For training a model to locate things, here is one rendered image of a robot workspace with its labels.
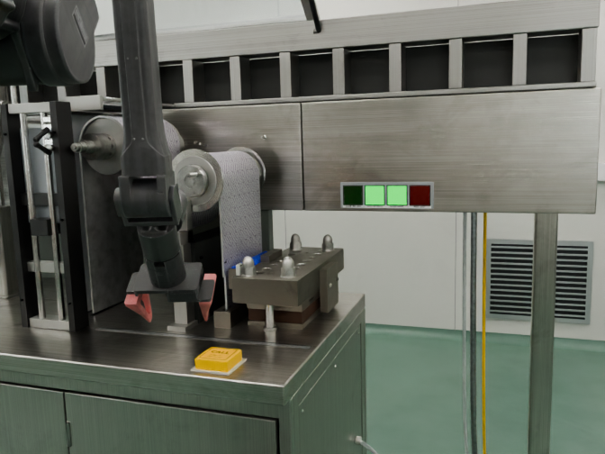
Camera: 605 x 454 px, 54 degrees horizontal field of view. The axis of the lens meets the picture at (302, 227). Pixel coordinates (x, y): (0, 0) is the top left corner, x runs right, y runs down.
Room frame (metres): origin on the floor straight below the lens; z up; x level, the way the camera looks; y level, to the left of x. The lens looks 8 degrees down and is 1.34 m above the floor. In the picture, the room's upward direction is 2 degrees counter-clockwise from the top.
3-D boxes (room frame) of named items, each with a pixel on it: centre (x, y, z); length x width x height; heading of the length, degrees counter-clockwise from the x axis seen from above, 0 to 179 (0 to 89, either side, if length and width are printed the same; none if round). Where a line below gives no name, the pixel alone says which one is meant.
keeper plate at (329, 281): (1.47, -0.07, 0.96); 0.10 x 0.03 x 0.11; 161
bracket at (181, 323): (1.36, 0.29, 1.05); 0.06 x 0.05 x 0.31; 161
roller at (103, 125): (1.59, 0.44, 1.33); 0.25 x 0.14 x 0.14; 161
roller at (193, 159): (1.50, 0.21, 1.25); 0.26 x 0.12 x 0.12; 161
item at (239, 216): (1.48, 0.15, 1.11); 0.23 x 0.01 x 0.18; 161
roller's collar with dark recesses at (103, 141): (1.45, 0.49, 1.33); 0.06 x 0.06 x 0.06; 71
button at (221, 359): (1.12, 0.17, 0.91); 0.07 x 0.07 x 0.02; 71
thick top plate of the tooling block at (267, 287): (1.48, 0.03, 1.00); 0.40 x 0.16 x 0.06; 161
